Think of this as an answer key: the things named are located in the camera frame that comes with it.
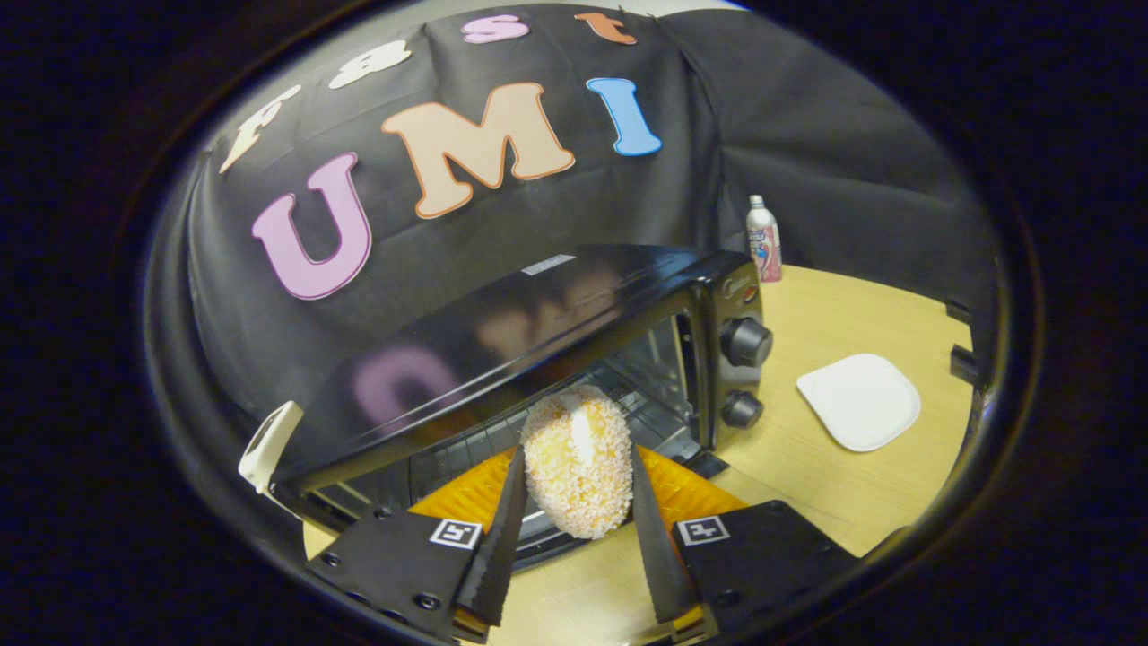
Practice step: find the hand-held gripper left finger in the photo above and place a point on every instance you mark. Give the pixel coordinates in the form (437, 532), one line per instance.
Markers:
(502, 556)

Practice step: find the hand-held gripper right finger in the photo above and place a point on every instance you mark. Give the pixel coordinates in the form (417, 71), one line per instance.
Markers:
(659, 556)

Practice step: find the sugar-coated bread bun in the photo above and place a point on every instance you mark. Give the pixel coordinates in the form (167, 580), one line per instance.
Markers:
(578, 467)

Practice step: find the black toaster oven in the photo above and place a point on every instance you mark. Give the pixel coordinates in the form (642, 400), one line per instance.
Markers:
(556, 314)

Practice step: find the white pop-up toaster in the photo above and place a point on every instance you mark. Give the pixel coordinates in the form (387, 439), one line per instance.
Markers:
(269, 444)

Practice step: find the white square plate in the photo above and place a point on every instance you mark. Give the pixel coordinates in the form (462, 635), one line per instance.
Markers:
(859, 402)

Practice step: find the pink label plastic bottle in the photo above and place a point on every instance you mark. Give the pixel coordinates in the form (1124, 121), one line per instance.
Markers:
(763, 242)

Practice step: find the black chair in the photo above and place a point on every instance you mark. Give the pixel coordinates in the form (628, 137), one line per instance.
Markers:
(961, 363)

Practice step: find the black backdrop cloth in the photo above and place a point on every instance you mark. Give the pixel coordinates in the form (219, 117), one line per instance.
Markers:
(807, 135)

